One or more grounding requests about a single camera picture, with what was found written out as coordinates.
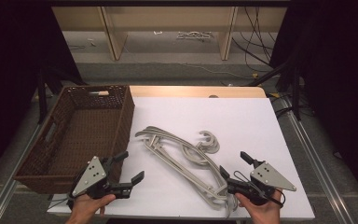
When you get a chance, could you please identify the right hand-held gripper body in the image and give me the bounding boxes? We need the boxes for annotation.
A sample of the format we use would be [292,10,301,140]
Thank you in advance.
[227,161,297,206]

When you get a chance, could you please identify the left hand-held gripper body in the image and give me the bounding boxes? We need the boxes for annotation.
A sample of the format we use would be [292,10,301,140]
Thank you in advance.
[69,155,134,201]

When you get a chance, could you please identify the grey plastic clothes hanger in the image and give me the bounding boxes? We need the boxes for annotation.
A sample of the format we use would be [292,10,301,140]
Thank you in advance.
[134,125,231,208]
[143,126,239,218]
[136,125,234,213]

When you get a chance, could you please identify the brown wicker basket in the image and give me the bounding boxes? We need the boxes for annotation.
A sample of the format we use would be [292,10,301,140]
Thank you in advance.
[13,84,136,195]

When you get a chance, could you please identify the person's left hand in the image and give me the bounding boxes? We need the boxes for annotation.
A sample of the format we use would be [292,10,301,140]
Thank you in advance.
[66,193,117,224]

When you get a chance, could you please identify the person's right hand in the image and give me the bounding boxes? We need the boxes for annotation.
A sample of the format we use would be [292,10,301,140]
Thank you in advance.
[234,189,283,224]

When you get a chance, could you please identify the white table mat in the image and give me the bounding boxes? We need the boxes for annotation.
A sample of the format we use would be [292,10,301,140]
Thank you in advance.
[47,96,316,221]

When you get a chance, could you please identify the black metal stand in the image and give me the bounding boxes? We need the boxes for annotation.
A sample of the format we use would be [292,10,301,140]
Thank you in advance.
[247,40,303,121]
[36,66,86,125]

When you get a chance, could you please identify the dark curtain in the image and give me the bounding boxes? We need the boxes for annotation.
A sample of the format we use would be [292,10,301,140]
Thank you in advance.
[0,0,86,188]
[269,0,358,213]

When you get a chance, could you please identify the white hangers on floor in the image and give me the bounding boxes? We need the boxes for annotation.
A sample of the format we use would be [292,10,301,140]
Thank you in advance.
[176,30,214,41]

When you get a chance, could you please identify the light wooden shelf unit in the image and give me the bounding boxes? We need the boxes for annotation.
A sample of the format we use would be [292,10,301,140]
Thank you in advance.
[51,6,288,62]

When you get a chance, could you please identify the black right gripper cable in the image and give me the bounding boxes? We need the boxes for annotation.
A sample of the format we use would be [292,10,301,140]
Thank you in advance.
[232,170,285,208]

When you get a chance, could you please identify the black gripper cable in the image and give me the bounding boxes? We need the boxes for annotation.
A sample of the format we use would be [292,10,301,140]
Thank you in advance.
[48,174,85,210]
[232,170,285,208]

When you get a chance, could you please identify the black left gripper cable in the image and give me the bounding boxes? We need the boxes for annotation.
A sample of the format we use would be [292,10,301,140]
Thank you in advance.
[48,174,85,210]

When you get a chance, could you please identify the white floor cable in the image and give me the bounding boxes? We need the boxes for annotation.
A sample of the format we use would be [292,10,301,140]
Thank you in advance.
[148,60,256,79]

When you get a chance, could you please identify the black hanging cables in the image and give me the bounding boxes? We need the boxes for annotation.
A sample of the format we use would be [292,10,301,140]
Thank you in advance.
[232,6,278,73]

